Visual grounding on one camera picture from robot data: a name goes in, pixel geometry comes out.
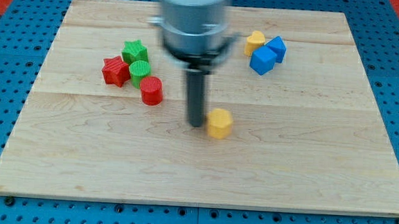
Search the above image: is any black tool mount plate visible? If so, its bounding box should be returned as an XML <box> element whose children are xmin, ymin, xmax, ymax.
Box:
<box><xmin>161</xmin><ymin>35</ymin><xmax>238</xmax><ymax>71</ymax></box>

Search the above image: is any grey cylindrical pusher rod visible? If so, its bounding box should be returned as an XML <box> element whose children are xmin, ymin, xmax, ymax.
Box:
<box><xmin>185</xmin><ymin>70</ymin><xmax>206</xmax><ymax>127</ymax></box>

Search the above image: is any yellow hexagon block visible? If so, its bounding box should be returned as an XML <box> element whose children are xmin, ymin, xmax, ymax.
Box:
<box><xmin>206</xmin><ymin>108</ymin><xmax>233</xmax><ymax>139</ymax></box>

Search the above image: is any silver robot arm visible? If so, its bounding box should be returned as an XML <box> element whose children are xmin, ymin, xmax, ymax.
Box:
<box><xmin>152</xmin><ymin>0</ymin><xmax>237</xmax><ymax>127</ymax></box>

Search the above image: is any blue cube block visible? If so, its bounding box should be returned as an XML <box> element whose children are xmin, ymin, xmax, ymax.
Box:
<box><xmin>249</xmin><ymin>46</ymin><xmax>277</xmax><ymax>76</ymax></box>

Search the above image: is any red cylinder block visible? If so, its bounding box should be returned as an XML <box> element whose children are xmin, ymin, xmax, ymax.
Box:
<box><xmin>139</xmin><ymin>76</ymin><xmax>163</xmax><ymax>105</ymax></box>

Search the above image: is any green cylinder block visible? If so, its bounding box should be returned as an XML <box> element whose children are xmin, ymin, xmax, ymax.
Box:
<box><xmin>129</xmin><ymin>60</ymin><xmax>151</xmax><ymax>89</ymax></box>

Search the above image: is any yellow heart block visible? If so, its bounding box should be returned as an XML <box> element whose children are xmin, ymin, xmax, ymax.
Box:
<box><xmin>243</xmin><ymin>31</ymin><xmax>266</xmax><ymax>57</ymax></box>

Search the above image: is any green star block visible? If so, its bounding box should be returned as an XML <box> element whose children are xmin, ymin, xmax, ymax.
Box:
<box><xmin>121</xmin><ymin>40</ymin><xmax>149</xmax><ymax>64</ymax></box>

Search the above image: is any blue pentagon block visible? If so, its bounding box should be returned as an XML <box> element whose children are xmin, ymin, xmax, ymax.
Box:
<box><xmin>265</xmin><ymin>36</ymin><xmax>287</xmax><ymax>63</ymax></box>

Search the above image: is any red star block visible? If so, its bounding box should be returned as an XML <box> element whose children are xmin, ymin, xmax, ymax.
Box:
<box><xmin>101</xmin><ymin>55</ymin><xmax>131</xmax><ymax>87</ymax></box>

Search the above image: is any wooden board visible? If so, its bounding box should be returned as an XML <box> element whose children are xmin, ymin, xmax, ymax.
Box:
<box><xmin>0</xmin><ymin>0</ymin><xmax>399</xmax><ymax>217</ymax></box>

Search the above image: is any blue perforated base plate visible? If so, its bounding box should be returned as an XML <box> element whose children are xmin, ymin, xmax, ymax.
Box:
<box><xmin>0</xmin><ymin>0</ymin><xmax>399</xmax><ymax>224</ymax></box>

